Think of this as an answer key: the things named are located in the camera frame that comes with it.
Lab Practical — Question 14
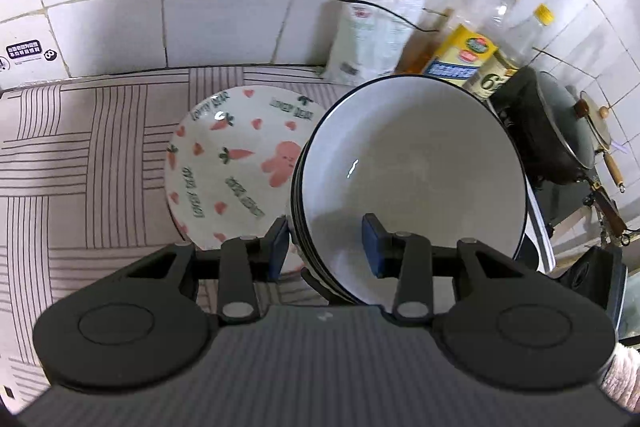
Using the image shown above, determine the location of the wooden knob pot lid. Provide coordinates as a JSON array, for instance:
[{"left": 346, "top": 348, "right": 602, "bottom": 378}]
[{"left": 575, "top": 89, "right": 613, "bottom": 152}]

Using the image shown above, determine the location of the gas stove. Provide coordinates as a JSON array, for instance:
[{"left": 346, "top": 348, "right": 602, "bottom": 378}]
[{"left": 525, "top": 177, "right": 608, "bottom": 278}]

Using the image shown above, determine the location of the carrot print white plate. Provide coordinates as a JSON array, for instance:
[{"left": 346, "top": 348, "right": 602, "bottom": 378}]
[{"left": 164, "top": 85, "right": 328, "bottom": 275}]

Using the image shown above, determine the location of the amber liquid bottle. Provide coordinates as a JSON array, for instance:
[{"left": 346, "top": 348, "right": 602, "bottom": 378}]
[{"left": 395, "top": 0, "right": 491, "bottom": 75}]

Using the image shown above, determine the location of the dark rectangular wall sticker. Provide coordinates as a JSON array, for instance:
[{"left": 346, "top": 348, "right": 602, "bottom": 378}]
[{"left": 5, "top": 39, "right": 42, "bottom": 68}]

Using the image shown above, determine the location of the black wok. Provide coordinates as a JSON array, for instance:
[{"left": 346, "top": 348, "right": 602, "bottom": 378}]
[{"left": 492, "top": 67, "right": 632, "bottom": 248}]

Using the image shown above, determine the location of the yellow label oil bottle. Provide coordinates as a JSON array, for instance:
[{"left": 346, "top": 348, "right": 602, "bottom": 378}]
[{"left": 422, "top": 0, "right": 528, "bottom": 88}]

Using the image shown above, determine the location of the white packet bag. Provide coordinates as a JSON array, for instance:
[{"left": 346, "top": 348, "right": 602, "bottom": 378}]
[{"left": 322, "top": 0, "right": 426, "bottom": 85}]

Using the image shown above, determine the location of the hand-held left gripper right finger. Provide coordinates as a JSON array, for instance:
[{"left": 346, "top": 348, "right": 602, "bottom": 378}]
[{"left": 361, "top": 213, "right": 538, "bottom": 323}]

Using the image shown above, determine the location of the yellow cap clear bottle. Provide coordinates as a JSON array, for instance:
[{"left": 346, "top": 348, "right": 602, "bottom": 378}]
[{"left": 462, "top": 4, "right": 556, "bottom": 102}]

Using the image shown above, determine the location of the striped pink table mat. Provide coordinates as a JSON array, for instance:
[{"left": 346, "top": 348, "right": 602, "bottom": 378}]
[{"left": 0, "top": 64, "right": 351, "bottom": 413}]

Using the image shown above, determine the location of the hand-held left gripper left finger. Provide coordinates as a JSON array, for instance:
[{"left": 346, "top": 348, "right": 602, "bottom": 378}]
[{"left": 107, "top": 216, "right": 292, "bottom": 325}]

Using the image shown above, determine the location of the black-rimmed white bowl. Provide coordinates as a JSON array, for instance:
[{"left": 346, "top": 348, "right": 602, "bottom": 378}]
[
  {"left": 293, "top": 142, "right": 361, "bottom": 306},
  {"left": 288, "top": 147, "right": 351, "bottom": 303},
  {"left": 300, "top": 74, "right": 528, "bottom": 308}
]

